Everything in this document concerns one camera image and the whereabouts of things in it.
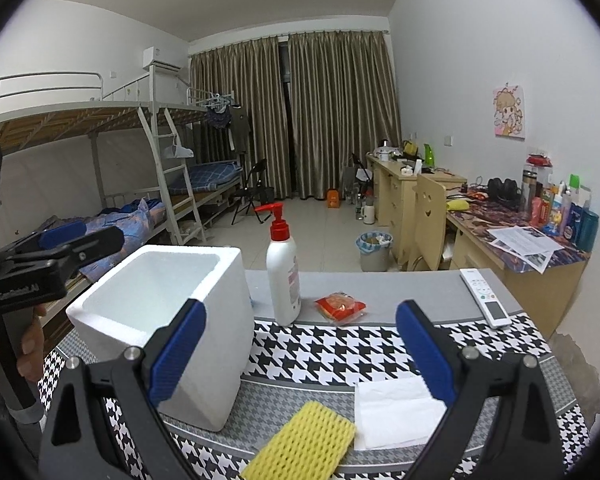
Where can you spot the blue patterned quilt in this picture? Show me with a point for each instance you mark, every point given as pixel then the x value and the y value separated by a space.
pixel 125 217

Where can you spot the white pump lotion bottle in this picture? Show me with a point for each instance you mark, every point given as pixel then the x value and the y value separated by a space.
pixel 282 280

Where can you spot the white rice cooker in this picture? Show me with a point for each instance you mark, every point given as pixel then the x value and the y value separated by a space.
pixel 386 152

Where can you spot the printed desk mat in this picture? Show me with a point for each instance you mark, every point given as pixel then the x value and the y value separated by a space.
pixel 480 220

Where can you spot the light wooden desk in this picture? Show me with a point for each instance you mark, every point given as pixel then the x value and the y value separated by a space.
pixel 395 195

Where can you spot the yellow cloth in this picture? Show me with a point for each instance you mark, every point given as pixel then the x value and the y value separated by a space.
pixel 457 205

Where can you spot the green kettle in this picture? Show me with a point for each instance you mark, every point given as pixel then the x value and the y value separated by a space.
pixel 429 156

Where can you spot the orange plastic container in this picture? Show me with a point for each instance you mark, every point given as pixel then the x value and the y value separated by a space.
pixel 333 200

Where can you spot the white foam box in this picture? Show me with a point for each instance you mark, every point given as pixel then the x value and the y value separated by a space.
pixel 215 320

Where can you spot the red snack packet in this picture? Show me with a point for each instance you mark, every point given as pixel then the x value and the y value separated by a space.
pixel 337 307

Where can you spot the wooden desk with printed mat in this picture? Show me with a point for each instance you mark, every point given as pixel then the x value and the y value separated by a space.
pixel 545 295

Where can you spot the black headphones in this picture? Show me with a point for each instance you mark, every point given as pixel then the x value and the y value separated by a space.
pixel 504 192

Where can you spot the white air conditioner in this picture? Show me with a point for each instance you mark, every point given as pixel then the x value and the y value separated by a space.
pixel 162 57

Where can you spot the wooden chair with smiley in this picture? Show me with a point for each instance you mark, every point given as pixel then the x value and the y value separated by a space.
pixel 427 220

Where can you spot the cartoon wall poster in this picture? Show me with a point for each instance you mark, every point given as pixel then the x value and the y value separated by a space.
pixel 509 110

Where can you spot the black folding chair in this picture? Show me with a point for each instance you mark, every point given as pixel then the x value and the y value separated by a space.
pixel 255 180
pixel 359 167

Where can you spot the printed paper sheets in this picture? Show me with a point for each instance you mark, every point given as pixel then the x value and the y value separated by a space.
pixel 525 245

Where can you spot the white metal bunk bed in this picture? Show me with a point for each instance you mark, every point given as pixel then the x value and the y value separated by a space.
pixel 80 120
pixel 190 115

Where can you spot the yellow foam net sleeve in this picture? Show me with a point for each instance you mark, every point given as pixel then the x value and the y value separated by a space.
pixel 300 440

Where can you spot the white remote control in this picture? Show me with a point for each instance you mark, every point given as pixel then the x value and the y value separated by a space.
pixel 485 297

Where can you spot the row of toiletry bottles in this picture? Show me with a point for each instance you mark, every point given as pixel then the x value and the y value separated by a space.
pixel 565 210

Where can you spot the white jug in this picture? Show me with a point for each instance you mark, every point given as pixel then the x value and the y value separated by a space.
pixel 369 215

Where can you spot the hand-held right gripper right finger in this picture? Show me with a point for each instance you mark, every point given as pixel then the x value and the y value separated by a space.
pixel 425 355

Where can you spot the white paper tissue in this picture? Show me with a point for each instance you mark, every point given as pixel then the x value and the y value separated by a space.
pixel 390 415

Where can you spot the grey trash bin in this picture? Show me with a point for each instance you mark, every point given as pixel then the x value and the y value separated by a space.
pixel 374 255

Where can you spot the dark hanging shirt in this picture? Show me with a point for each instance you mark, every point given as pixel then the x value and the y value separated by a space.
pixel 239 127

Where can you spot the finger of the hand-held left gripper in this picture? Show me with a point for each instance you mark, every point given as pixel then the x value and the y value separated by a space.
pixel 100 242
pixel 62 234

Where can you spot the blue plaid mattress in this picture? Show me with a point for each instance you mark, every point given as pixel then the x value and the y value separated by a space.
pixel 212 175

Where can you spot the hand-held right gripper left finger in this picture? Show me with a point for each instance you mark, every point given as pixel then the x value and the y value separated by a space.
pixel 177 350

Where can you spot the brown curtain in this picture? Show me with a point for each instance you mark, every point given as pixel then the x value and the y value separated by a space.
pixel 245 120
pixel 345 115

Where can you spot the blue hanging garment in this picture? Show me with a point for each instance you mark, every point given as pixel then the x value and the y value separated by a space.
pixel 216 117

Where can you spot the person's left hand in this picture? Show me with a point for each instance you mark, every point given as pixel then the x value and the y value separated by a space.
pixel 31 342

